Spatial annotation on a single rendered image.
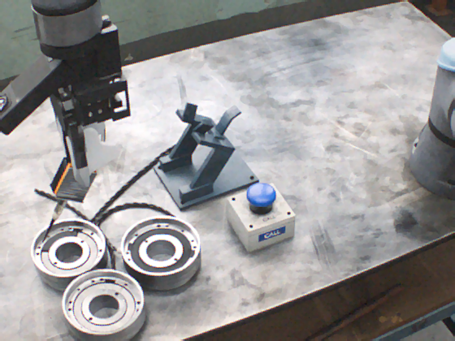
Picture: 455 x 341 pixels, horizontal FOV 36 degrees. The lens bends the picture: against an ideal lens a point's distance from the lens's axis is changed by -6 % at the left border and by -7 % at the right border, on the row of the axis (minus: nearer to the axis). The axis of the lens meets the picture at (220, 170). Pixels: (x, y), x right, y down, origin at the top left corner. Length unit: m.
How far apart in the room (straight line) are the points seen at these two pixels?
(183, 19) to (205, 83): 1.47
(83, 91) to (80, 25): 0.09
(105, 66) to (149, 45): 1.94
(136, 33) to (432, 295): 1.73
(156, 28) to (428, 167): 1.78
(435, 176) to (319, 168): 0.18
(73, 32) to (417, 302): 0.80
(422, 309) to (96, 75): 0.73
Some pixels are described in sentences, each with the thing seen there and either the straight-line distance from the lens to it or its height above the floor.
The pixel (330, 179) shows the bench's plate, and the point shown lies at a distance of 1.12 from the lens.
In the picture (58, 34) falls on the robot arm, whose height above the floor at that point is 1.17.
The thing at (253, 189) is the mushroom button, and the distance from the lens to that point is 0.99.
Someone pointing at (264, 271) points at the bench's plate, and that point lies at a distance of 0.99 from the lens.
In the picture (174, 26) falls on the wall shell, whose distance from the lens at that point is 2.76.
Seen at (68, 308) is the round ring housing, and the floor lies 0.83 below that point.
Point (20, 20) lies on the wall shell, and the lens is 2.56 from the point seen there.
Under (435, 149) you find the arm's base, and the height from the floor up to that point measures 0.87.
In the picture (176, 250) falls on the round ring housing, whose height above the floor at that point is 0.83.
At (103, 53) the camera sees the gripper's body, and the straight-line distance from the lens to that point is 0.82.
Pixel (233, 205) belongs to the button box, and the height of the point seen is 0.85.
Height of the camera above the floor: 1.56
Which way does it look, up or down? 42 degrees down
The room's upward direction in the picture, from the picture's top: 2 degrees counter-clockwise
